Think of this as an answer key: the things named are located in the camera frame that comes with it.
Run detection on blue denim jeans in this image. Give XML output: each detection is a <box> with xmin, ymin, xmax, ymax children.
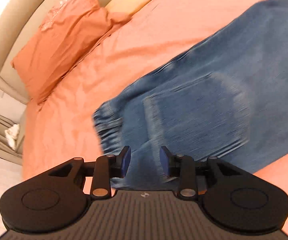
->
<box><xmin>93</xmin><ymin>0</ymin><xmax>288</xmax><ymax>190</ymax></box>

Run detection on orange bed duvet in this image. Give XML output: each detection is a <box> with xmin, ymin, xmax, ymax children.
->
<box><xmin>23</xmin><ymin>0</ymin><xmax>288</xmax><ymax>233</ymax></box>

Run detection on white crumpled cloth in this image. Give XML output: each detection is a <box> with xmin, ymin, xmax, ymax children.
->
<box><xmin>5</xmin><ymin>124</ymin><xmax>20</xmax><ymax>150</ymax></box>

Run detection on orange pillow left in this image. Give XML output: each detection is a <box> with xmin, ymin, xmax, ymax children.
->
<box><xmin>11</xmin><ymin>0</ymin><xmax>131</xmax><ymax>103</ymax></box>

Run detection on yellow pillow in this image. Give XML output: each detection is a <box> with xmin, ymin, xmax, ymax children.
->
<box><xmin>105</xmin><ymin>0</ymin><xmax>151</xmax><ymax>16</ymax></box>

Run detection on beige upholstered headboard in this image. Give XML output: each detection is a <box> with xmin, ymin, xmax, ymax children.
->
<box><xmin>0</xmin><ymin>0</ymin><xmax>132</xmax><ymax>105</ymax></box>

